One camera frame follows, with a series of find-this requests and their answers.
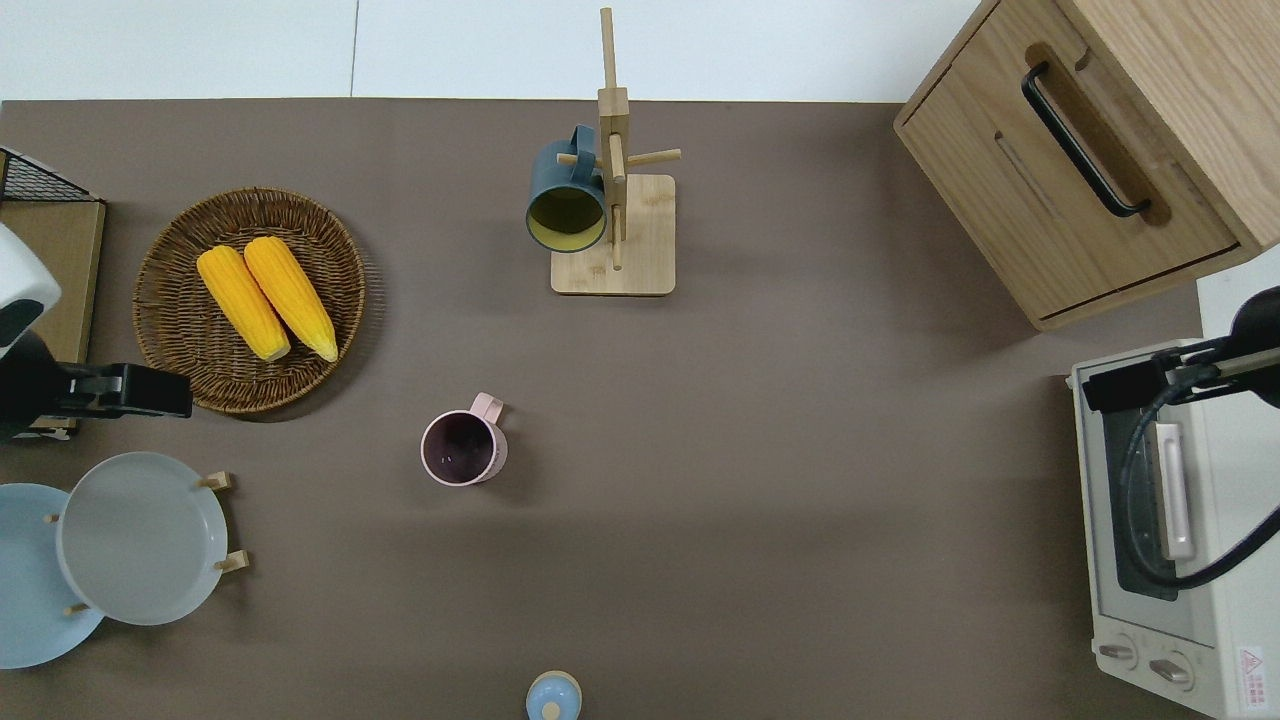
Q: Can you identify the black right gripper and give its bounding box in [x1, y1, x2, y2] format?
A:
[1082, 285, 1280, 413]

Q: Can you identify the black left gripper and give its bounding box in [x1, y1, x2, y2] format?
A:
[0, 330, 193, 443]

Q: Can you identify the pink ribbed mug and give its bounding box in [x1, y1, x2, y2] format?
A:
[420, 392, 509, 488]

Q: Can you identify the grey plate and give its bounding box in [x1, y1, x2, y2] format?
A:
[56, 452, 229, 627]

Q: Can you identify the brown wicker basket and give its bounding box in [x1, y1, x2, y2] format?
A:
[133, 187, 367, 415]

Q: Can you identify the light blue plate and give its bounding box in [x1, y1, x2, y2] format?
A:
[0, 483, 106, 670]

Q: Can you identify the yellow corn cob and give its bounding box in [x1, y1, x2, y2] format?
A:
[243, 236, 340, 363]
[196, 245, 292, 363]

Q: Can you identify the wooden plate rack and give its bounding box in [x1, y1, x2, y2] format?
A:
[42, 470, 251, 617]

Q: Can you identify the white toaster oven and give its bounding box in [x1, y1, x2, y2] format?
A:
[1068, 338, 1280, 720]

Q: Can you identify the brown table mat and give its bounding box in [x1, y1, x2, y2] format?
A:
[0, 98, 1206, 720]

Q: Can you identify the dark blue mug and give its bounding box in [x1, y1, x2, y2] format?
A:
[526, 124, 609, 254]

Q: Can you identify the wooden mug tree stand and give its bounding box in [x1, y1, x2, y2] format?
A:
[551, 7, 683, 297]

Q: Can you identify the wire shelf with wooden boards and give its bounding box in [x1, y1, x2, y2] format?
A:
[0, 147, 107, 437]

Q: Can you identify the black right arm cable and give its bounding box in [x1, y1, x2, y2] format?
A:
[1117, 350, 1280, 591]

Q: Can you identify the wooden cabinet with black handle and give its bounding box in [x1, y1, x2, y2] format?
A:
[893, 0, 1280, 333]

